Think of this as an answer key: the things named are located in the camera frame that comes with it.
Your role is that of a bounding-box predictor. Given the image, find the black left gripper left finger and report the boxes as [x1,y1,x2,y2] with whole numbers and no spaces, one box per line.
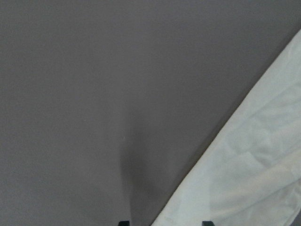
[119,221,129,226]

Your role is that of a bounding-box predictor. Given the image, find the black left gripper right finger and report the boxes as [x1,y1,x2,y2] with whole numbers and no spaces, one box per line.
[202,221,214,226]

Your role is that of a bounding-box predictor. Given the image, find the beige long-sleeve printed shirt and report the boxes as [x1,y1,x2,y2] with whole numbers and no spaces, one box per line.
[154,33,301,226]

